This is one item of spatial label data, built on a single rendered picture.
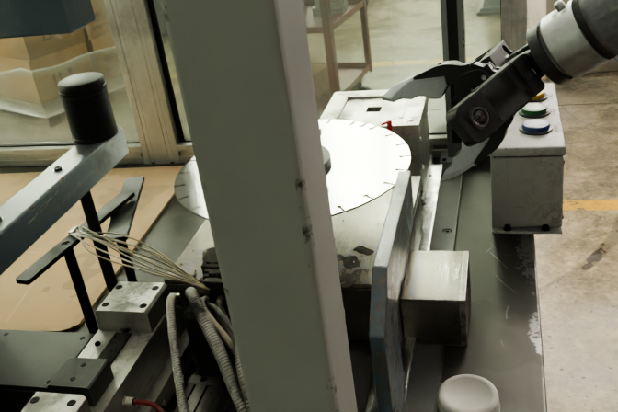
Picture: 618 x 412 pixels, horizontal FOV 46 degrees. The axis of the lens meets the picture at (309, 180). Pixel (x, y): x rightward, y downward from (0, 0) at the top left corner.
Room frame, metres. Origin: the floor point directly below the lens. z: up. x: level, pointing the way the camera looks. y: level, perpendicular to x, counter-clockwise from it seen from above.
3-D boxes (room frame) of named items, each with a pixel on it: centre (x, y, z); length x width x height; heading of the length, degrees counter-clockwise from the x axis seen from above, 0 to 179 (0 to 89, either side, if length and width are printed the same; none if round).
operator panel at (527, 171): (1.11, -0.37, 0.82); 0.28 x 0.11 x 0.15; 163
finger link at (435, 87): (0.84, -0.15, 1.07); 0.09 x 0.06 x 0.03; 58
